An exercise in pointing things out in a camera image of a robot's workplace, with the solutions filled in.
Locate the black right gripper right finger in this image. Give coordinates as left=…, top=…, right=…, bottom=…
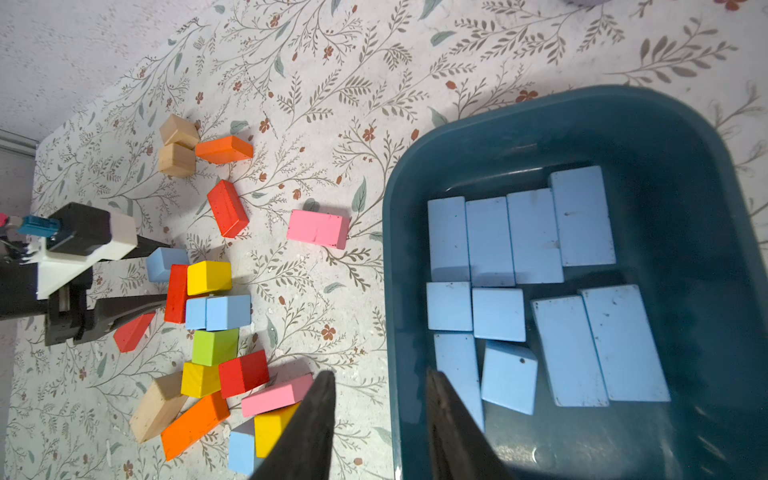
left=426, top=369, right=513, bottom=479

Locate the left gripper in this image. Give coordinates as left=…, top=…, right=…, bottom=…
left=1, top=235, right=170, bottom=346

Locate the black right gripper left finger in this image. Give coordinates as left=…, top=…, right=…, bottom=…
left=251, top=370, right=336, bottom=480

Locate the light blue cube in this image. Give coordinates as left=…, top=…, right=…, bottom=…
left=146, top=247, right=189, bottom=283
left=481, top=340, right=538, bottom=415

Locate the long light blue block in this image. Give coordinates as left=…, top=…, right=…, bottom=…
left=579, top=284, right=671, bottom=402

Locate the yellow block lower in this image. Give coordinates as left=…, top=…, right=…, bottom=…
left=254, top=403, right=301, bottom=459

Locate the red block left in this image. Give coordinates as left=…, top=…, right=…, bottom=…
left=114, top=311, right=156, bottom=353

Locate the long pink block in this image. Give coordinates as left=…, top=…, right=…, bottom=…
left=241, top=374, right=314, bottom=417

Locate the yellow cube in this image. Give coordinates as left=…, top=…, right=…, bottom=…
left=180, top=362, right=221, bottom=399
left=187, top=261, right=232, bottom=297

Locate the small red cube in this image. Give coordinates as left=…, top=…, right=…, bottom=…
left=219, top=350, right=270, bottom=398

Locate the long orange block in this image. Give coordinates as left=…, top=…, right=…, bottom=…
left=161, top=391, right=230, bottom=462

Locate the green cube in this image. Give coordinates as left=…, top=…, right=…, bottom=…
left=192, top=329, right=239, bottom=367

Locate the long red block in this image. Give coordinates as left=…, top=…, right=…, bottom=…
left=207, top=180, right=249, bottom=238

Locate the yellow cube lower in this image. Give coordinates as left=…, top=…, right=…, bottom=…
left=180, top=362, right=221, bottom=399

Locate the natural wood long block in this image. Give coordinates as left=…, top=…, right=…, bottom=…
left=130, top=371, right=188, bottom=443

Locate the natural wood cube lower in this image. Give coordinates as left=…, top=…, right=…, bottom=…
left=157, top=143, right=196, bottom=178

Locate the natural wood cube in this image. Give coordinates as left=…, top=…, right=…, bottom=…
left=159, top=115, right=200, bottom=149
left=157, top=143, right=196, bottom=178

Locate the natural wood cube upper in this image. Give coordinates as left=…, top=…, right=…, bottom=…
left=159, top=115, right=200, bottom=149

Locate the orange flat block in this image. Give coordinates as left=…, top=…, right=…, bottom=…
left=195, top=136, right=254, bottom=165

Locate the dark teal plastic tray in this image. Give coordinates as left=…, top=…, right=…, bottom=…
left=383, top=85, right=767, bottom=479

